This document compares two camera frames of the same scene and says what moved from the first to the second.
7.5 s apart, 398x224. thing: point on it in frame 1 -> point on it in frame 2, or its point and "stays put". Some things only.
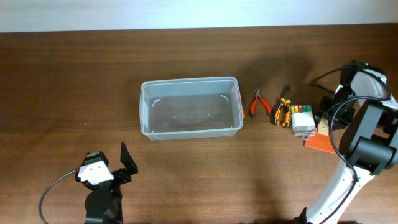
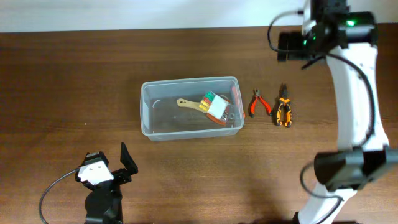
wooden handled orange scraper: [322, 140] -> [196, 105]
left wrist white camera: [94, 170] stays put
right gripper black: [325, 112] -> [286, 46]
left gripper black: [119, 177] stays put
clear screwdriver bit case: [303, 119] -> [214, 105]
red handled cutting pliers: [257, 96] stays put
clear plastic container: [191, 108] stays put
